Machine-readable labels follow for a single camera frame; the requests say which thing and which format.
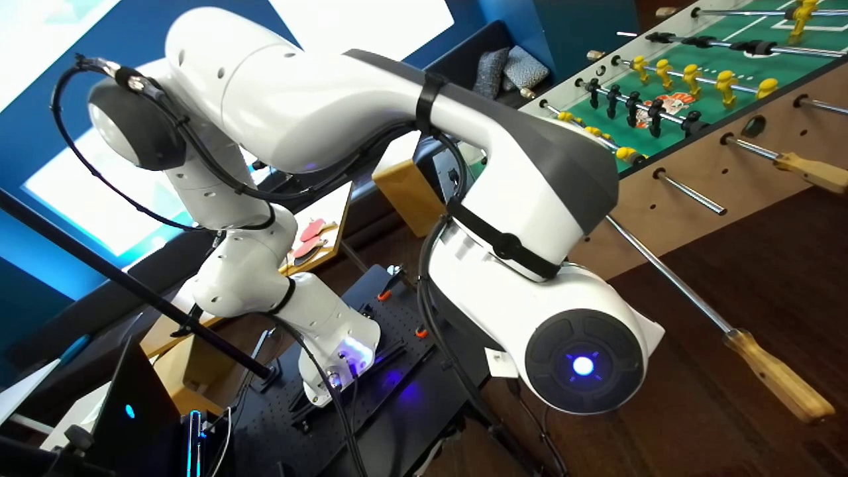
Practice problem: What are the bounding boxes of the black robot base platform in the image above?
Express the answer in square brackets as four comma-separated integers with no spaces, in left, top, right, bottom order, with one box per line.
[231,263,531,477]

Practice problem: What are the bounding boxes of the steel rod three yellow players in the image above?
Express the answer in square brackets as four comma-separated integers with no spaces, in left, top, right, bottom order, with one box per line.
[515,84,727,217]

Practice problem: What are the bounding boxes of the wooden foosball table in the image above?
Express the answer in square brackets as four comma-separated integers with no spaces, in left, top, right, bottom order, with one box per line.
[515,0,848,283]

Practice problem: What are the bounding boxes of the steel rod five yellow players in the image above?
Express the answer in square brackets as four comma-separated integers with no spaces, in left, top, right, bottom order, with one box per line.
[580,48,848,119]

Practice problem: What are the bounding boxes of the steel rod two black players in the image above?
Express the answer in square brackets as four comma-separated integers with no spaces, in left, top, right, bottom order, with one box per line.
[604,213,836,423]

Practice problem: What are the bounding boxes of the steel rod three black players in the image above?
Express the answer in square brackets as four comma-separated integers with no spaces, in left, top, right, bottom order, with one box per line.
[618,30,848,63]

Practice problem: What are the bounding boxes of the steel rod five black players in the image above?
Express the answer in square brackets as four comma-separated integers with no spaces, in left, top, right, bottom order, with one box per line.
[574,76,848,195]

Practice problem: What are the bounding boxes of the steel rod two yellow players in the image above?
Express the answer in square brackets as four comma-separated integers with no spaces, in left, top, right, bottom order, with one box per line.
[655,0,848,44]

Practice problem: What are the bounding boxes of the wooden cube white lid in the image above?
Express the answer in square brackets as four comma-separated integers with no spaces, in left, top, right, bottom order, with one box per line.
[370,129,451,239]

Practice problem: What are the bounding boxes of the wooden tray red items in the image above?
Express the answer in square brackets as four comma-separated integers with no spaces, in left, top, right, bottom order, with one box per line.
[277,210,346,275]

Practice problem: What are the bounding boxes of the dark grey cushion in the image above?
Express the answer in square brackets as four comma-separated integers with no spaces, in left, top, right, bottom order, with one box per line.
[472,48,512,101]

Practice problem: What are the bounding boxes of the light grey cushion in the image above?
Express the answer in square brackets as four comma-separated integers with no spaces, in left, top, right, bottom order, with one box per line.
[502,44,550,93]

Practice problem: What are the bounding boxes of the bright window pane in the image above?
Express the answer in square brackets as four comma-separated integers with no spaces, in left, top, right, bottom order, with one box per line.
[0,0,122,113]
[24,129,195,271]
[266,0,459,59]

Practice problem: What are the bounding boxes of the brown cardboard box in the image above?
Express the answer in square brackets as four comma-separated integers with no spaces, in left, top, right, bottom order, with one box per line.
[141,313,260,418]

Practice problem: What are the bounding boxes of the black diagonal stand pole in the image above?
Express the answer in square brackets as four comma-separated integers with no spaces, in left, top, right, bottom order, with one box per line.
[0,185,280,385]

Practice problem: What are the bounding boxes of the black laptop screen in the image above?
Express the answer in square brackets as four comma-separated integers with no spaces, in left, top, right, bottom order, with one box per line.
[81,333,186,477]

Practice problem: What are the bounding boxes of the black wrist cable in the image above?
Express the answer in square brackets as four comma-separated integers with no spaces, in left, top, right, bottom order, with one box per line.
[409,129,567,477]

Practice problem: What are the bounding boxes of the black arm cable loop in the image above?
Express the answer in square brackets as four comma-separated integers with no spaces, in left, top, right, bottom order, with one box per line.
[49,54,277,234]

